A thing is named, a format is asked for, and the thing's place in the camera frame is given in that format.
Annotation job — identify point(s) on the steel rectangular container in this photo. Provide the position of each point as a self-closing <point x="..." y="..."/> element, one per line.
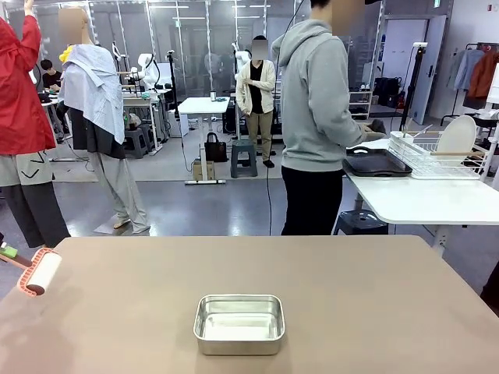
<point x="238" y="346"/>

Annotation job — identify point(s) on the white side table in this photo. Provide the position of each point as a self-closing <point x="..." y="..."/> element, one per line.
<point x="429" y="198"/>

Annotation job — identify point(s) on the light blue hanging shirt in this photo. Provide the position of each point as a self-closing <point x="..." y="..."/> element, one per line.
<point x="462" y="70"/>

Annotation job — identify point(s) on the orange hanging jacket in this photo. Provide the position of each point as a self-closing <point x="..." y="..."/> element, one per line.
<point x="483" y="78"/>

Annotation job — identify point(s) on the person right hand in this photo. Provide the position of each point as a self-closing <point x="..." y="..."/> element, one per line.
<point x="374" y="135"/>

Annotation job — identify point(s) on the seated person in black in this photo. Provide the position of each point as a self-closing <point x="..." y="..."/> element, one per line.
<point x="51" y="78"/>

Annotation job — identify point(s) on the dark grey mannequin trousers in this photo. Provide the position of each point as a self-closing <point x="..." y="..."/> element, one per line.
<point x="35" y="214"/>

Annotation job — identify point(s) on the grey plastic step stool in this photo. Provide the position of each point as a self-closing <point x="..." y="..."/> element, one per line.
<point x="136" y="142"/>

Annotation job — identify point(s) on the person in grey hoodie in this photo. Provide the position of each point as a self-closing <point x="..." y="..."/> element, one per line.
<point x="312" y="97"/>

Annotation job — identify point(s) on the dark metal stool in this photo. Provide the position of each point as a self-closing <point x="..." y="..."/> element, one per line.
<point x="358" y="222"/>

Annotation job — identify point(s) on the white round plate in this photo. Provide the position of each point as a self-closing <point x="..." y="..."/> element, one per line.
<point x="456" y="134"/>

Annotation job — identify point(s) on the cardboard box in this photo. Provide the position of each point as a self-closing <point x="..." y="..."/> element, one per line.
<point x="202" y="171"/>

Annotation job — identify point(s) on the skin tone mannequin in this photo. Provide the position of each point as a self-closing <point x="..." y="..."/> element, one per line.
<point x="89" y="37"/>

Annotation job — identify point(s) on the red jacket on mannequin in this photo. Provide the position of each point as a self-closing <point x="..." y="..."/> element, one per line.
<point x="19" y="97"/>

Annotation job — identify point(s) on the black clothes rack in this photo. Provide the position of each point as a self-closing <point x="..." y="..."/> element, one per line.
<point x="452" y="117"/>

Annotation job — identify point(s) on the black tripod with white top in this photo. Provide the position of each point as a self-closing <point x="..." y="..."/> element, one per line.
<point x="420" y="44"/>

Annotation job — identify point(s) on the striped light blue shirt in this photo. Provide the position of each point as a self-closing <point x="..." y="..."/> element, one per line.
<point x="93" y="85"/>

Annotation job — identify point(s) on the light grey mannequin trousers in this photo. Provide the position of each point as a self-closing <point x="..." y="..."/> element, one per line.
<point x="117" y="187"/>

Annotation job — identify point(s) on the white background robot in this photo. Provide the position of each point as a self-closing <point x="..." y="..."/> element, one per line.
<point x="147" y="66"/>
<point x="242" y="56"/>

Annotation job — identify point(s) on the person in cream cardigan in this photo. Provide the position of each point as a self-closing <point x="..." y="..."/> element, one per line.
<point x="255" y="89"/>

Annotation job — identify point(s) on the tall grey plastic stool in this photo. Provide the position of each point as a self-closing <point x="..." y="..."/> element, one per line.
<point x="243" y="156"/>

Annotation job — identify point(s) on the person right forearm grey sleeve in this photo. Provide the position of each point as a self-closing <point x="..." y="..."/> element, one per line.
<point x="351" y="136"/>

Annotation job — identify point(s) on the dark grey mannequin top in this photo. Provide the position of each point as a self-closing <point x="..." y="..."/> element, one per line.
<point x="97" y="140"/>

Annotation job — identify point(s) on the black bags pile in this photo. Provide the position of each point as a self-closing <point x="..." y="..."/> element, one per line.
<point x="388" y="91"/>

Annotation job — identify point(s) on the white door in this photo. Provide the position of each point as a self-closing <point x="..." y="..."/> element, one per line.
<point x="401" y="46"/>

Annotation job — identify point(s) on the white shoe rack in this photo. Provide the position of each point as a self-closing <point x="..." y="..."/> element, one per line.
<point x="360" y="104"/>

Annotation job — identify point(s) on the white standing desk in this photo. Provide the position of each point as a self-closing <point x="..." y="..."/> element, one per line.
<point x="202" y="105"/>

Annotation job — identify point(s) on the beige skirt with black lines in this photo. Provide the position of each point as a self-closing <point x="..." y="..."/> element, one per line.
<point x="23" y="167"/>

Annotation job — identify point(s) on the black tote bag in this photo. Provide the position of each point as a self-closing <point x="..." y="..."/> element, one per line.
<point x="215" y="150"/>

